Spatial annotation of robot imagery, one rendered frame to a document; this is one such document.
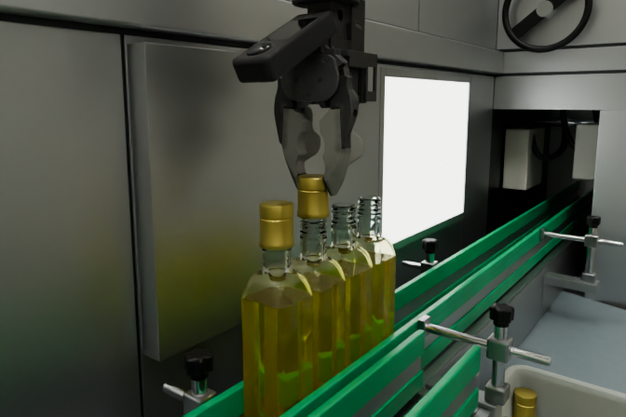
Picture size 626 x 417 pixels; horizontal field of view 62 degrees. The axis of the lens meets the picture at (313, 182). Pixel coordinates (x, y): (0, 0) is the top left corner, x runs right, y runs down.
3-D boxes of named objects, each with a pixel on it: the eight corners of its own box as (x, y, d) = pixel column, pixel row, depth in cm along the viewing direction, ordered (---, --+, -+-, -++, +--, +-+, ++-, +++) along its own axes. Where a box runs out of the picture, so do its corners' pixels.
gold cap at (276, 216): (291, 250, 50) (291, 207, 50) (255, 249, 51) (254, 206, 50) (297, 241, 54) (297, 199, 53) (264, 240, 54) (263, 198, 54)
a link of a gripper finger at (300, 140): (327, 186, 62) (338, 109, 59) (296, 194, 57) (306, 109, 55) (306, 180, 63) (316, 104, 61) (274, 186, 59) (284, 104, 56)
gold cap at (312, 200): (309, 210, 59) (309, 172, 58) (335, 214, 57) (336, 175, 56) (290, 216, 56) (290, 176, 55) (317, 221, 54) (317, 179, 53)
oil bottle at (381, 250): (359, 374, 74) (360, 226, 70) (394, 386, 70) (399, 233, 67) (336, 392, 69) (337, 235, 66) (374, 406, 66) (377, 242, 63)
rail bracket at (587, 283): (537, 299, 127) (544, 208, 123) (617, 316, 117) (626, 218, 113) (533, 304, 123) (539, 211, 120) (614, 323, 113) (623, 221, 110)
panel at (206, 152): (454, 215, 130) (460, 76, 124) (466, 217, 128) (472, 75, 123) (142, 355, 59) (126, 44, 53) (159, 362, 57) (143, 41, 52)
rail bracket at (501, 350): (423, 368, 74) (427, 284, 72) (550, 410, 64) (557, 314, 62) (414, 377, 72) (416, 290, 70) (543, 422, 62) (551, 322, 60)
